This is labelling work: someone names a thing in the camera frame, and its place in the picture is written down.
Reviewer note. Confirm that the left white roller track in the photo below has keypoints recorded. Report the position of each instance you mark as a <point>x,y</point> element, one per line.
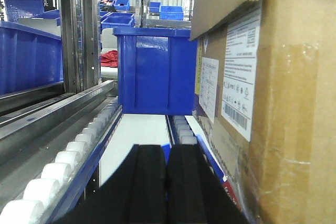
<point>61,183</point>

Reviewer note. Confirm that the right white roller track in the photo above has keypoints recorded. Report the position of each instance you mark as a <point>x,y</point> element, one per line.
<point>180,131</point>

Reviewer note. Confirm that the steel shelf upright post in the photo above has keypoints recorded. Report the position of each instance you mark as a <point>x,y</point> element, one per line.
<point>80,33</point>

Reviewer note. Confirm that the blue bin middle shelf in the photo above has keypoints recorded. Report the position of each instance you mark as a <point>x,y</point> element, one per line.
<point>117,20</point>

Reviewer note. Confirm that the white roller track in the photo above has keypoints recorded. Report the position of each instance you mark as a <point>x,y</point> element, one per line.
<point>180,131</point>
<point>61,183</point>

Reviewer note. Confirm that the blue bin far right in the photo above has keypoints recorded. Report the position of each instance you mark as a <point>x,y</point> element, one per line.
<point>171,12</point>

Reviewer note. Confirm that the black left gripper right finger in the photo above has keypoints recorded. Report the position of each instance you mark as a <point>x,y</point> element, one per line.
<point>195,194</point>

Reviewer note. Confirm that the steel shelf rail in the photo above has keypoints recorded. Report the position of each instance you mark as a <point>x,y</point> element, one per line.
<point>16,135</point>

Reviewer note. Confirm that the brown cardboard carton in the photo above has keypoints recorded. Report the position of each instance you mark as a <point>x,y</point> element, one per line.
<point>271,120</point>

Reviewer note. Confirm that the large blue bin left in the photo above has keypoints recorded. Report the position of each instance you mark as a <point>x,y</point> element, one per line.
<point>30,58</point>

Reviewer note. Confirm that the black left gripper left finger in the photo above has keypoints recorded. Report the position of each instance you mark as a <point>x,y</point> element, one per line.
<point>134,193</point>

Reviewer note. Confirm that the red cloth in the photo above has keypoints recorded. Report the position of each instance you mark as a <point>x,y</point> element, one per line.
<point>110,59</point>

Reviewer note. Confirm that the blue plastic bin ahead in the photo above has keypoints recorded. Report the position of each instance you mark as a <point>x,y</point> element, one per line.
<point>156,70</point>

